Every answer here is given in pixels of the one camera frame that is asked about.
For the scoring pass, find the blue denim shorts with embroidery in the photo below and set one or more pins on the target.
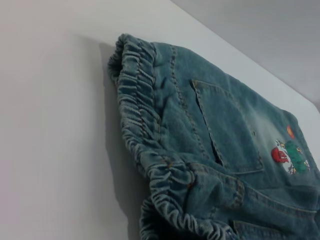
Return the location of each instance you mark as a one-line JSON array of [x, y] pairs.
[[212, 150]]

